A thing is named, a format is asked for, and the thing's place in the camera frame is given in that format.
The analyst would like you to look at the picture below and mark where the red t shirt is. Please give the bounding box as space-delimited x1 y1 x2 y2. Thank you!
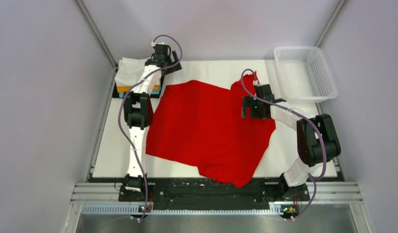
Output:
146 74 276 188

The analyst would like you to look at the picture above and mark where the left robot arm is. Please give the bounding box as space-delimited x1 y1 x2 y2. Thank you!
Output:
120 50 182 201

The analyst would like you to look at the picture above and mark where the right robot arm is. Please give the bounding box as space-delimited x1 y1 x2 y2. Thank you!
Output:
242 84 341 200

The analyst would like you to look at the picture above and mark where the white folded t shirt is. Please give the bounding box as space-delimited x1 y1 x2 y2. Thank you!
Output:
115 57 148 87

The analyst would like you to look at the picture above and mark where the yellow folded t shirt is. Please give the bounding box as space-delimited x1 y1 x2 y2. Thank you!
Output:
116 85 161 93

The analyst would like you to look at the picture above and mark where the teal folded t shirt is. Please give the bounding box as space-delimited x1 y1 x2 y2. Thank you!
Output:
118 91 161 99

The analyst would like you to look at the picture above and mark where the white plastic basket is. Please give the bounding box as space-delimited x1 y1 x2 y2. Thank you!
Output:
273 46 338 103

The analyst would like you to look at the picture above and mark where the black folded t shirt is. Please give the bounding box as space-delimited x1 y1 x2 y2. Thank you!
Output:
113 65 162 98

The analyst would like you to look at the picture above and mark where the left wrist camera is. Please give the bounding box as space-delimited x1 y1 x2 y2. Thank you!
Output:
151 42 171 56

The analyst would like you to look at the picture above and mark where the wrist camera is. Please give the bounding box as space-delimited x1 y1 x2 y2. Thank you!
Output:
253 81 274 101
151 42 171 56

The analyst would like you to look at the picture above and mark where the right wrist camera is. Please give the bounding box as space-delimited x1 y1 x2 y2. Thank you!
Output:
253 81 274 101

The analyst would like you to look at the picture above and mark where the left corner metal post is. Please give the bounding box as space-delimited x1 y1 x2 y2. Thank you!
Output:
74 0 117 70

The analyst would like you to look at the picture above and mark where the corner metal post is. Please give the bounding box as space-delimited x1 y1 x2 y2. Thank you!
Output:
74 0 117 70
315 0 350 48

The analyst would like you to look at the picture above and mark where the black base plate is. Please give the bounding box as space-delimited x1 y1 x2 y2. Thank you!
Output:
115 178 310 211

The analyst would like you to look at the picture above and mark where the right corner metal post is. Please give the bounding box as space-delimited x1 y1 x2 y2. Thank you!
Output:
315 0 350 48

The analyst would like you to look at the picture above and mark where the aluminium frame rail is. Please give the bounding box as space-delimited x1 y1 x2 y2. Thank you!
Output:
71 180 363 216

